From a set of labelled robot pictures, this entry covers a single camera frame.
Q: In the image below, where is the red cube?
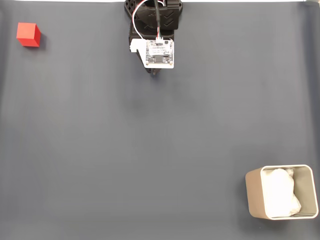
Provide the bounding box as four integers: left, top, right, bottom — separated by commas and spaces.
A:
16, 22, 42, 48

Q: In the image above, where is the beige square box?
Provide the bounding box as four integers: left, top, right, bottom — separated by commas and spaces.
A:
244, 164, 320, 221

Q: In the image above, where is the dark blue-grey mat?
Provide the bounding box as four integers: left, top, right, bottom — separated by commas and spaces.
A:
0, 1, 320, 240

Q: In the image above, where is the white crumpled paper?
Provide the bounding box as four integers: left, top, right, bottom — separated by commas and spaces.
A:
261, 167, 303, 218

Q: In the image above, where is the black camera cable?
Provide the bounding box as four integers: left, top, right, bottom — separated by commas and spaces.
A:
153, 0, 164, 42

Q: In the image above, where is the white camera board with mount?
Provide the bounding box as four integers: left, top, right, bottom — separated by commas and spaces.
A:
129, 38, 175, 70

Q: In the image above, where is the white looped ribbon cable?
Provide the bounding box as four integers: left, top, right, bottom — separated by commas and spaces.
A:
131, 0, 151, 41

